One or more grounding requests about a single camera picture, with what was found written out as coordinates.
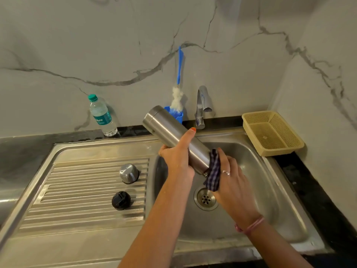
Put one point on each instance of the stainless steel sink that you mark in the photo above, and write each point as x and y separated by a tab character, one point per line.
83	242

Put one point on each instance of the black stopper lid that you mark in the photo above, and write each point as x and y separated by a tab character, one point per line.
121	200

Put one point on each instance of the blue white bottle brush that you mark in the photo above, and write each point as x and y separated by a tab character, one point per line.
180	64

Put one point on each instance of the person's left hand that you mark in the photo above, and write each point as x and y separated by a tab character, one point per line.
177	159

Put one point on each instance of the stainless steel flask body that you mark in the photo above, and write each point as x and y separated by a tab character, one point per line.
173	133

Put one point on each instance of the blue plastic brush holder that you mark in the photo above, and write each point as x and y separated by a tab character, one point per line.
177	115

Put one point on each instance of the yellow plastic basket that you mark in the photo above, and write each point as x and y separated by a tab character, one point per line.
293	145

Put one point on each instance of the steel cup cap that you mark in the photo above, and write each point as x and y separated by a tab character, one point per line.
129	173

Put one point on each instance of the person's right hand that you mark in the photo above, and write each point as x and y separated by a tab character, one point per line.
237	192

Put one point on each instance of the chrome faucet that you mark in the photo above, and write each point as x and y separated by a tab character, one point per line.
202	97

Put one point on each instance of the dark checked cloth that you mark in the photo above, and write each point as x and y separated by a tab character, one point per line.
213	173

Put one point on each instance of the clear plastic water bottle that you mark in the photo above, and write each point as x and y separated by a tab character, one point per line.
102	115

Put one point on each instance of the person's left forearm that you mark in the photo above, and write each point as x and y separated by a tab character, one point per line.
159	228

